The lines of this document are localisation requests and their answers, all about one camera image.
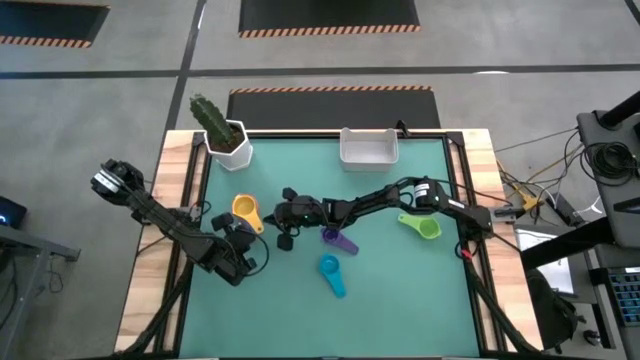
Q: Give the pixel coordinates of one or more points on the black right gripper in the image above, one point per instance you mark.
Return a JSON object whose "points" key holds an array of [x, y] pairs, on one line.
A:
{"points": [[307, 212]]}

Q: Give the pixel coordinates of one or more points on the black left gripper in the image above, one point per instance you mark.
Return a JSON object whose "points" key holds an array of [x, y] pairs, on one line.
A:
{"points": [[235, 245]]}

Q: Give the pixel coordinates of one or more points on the yellow measuring cup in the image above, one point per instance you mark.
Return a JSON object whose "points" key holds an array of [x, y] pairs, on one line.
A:
{"points": [[245, 205]]}

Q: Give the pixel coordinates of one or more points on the purple measuring cup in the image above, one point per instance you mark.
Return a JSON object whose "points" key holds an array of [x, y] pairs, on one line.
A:
{"points": [[332, 235]]}

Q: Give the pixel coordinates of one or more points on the teal measuring cup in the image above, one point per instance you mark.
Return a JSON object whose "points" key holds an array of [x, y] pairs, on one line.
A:
{"points": [[330, 265]]}

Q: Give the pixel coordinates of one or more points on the green measuring cup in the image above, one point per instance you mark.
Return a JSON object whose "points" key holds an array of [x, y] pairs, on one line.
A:
{"points": [[429, 229]]}

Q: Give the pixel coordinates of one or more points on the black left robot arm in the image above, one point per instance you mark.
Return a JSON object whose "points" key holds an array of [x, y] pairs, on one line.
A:
{"points": [[165, 220]]}

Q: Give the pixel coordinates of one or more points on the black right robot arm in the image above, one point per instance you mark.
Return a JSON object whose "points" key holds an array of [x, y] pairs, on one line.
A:
{"points": [[370, 205]]}

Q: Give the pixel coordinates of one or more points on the white plastic basket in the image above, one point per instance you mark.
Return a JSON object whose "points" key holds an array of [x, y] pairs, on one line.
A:
{"points": [[369, 150]]}

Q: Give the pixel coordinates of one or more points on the white hexagonal planter pot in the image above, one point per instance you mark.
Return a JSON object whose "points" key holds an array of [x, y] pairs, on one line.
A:
{"points": [[235, 159]]}

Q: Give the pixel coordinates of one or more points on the wooden table side board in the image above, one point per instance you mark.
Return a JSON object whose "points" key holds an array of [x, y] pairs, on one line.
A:
{"points": [[480, 150], [145, 280]]}

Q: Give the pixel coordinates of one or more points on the green cactus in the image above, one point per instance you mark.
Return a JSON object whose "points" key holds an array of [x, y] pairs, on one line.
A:
{"points": [[210, 117]]}

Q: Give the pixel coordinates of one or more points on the small red clip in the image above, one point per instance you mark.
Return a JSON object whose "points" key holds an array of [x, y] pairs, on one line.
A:
{"points": [[466, 254]]}

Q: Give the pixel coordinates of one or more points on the grey side table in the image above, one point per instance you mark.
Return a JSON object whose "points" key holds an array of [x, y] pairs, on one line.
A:
{"points": [[20, 280]]}

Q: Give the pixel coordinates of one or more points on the white board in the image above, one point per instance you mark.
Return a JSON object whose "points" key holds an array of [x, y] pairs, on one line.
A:
{"points": [[555, 275]]}

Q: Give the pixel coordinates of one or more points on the black backpack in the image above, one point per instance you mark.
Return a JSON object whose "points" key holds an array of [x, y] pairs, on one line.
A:
{"points": [[552, 310]]}

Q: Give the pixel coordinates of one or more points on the grey equipment cart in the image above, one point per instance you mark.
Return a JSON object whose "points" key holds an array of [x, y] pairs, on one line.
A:
{"points": [[612, 210]]}

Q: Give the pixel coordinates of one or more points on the keyboard with coloured keys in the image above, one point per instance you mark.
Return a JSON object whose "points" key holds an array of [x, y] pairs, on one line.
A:
{"points": [[627, 295]]}

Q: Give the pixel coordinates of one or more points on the black clamp bracket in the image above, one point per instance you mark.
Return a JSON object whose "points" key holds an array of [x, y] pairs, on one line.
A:
{"points": [[401, 127]]}

